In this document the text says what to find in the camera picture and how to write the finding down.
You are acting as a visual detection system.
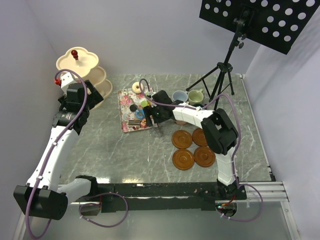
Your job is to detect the chocolate layer toy cake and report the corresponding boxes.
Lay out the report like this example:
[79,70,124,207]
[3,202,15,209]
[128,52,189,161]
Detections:
[128,120,141,126]

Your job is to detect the blue frosted toy donut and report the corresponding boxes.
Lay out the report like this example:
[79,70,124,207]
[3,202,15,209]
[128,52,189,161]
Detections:
[134,109,145,121]

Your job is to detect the black perforated calibration board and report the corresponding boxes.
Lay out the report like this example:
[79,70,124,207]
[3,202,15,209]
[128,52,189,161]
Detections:
[199,0,320,55]

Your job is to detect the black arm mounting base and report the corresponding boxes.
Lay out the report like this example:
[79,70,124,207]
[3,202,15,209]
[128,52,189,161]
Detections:
[98,182,247,211]

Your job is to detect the floral serving tray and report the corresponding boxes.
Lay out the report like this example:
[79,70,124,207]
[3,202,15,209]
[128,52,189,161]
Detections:
[117,88,151,133]

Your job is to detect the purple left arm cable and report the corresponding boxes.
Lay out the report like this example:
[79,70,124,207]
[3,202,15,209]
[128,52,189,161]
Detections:
[24,68,129,238]

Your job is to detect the brown wooden coaster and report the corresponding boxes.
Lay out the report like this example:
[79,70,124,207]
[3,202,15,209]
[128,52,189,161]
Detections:
[172,149,195,171]
[171,130,193,149]
[191,128,208,147]
[193,146,216,168]

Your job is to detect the light green mug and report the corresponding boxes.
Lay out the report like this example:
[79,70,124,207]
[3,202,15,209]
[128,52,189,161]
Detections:
[188,89,204,106]

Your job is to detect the aluminium frame rail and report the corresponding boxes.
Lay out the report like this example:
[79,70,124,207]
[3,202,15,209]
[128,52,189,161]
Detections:
[245,181,301,240]

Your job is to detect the dark green mug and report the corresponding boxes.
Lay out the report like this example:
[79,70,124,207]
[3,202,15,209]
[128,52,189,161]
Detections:
[193,103,204,108]

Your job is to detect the green toy macaron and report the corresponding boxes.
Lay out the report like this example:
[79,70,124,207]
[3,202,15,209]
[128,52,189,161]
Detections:
[140,100,149,108]

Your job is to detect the light blue mug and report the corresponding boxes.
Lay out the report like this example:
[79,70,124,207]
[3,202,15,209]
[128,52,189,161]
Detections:
[172,90,189,103]

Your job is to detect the pink mug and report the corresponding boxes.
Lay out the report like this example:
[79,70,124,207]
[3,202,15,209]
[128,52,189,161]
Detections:
[174,120,187,126]

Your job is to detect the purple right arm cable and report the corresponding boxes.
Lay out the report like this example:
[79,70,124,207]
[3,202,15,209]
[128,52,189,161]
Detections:
[138,78,265,223]

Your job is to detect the metal serving tongs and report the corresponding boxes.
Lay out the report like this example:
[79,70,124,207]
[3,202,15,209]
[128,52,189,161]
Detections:
[155,123,163,137]

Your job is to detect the cream three-tier dessert stand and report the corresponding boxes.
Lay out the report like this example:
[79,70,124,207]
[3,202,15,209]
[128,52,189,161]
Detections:
[56,46,113,99]

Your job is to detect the black toy cookie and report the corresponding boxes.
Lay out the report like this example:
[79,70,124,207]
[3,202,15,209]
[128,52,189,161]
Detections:
[129,104,139,112]

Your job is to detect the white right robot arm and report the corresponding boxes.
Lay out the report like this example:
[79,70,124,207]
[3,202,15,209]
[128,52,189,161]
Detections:
[142,90,241,200]

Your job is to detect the pink toy cake slice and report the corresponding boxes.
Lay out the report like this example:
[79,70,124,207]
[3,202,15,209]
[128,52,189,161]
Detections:
[140,119,148,129]

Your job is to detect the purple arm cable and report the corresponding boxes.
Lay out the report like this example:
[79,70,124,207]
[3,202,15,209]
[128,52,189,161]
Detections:
[24,68,129,238]
[138,78,265,223]

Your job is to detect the white toy donut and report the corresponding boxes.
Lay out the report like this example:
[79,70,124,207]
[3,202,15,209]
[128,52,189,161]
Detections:
[131,81,144,94]

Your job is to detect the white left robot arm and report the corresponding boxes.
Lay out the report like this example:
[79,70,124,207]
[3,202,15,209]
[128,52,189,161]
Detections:
[13,80,103,220]

